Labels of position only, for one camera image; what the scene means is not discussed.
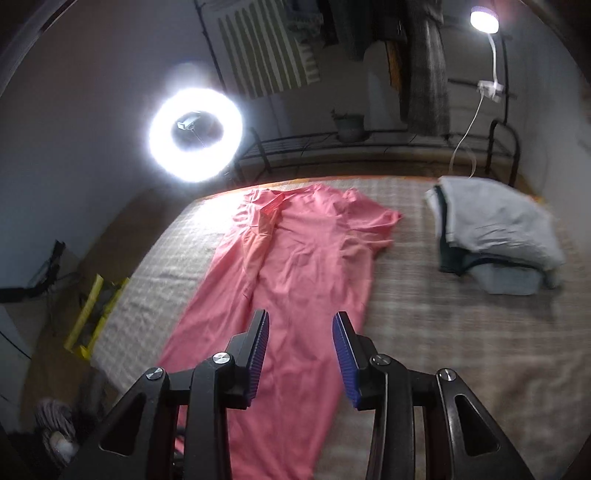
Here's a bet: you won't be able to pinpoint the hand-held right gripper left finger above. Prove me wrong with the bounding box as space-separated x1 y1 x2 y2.
60 309 271 480

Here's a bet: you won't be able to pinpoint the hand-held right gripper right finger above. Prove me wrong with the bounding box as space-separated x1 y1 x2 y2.
332 311 532 480

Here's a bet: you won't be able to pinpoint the pink dress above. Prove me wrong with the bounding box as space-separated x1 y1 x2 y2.
157 183 403 480

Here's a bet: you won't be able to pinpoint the dark hanging clothes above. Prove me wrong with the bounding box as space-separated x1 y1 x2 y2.
321 0 407 61

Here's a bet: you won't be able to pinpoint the yellow plastic crate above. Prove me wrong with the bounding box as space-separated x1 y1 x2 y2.
64 273 131 360

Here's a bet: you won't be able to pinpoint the grey folded garment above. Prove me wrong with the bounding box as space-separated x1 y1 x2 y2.
425 175 566 289

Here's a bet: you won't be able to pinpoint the grey mop head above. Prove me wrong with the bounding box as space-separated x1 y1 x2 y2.
34 398 79 467

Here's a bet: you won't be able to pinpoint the black metal rack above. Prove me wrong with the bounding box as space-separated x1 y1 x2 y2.
233 117 522 188

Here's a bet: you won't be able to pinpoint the black tripod stand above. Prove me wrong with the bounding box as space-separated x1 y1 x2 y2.
0 239 81 305

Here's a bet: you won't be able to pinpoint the potted plant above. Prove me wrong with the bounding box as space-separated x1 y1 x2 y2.
330 109 368 142

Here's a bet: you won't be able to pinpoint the grey checked hanging garment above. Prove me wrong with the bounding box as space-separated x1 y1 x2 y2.
406 0 451 137

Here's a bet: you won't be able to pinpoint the orange hanging cloth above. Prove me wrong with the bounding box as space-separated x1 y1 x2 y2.
387 39 407 93

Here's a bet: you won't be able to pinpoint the striped hanging cloth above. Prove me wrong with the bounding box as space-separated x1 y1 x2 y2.
216 0 324 99

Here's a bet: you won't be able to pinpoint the white clip lamp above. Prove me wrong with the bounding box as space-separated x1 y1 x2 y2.
468 7 504 104

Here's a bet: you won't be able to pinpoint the white ring light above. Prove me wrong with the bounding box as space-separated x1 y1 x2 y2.
148 88 244 183

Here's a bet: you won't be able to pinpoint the white lamp cable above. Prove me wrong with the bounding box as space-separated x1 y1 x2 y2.
450 92 485 178

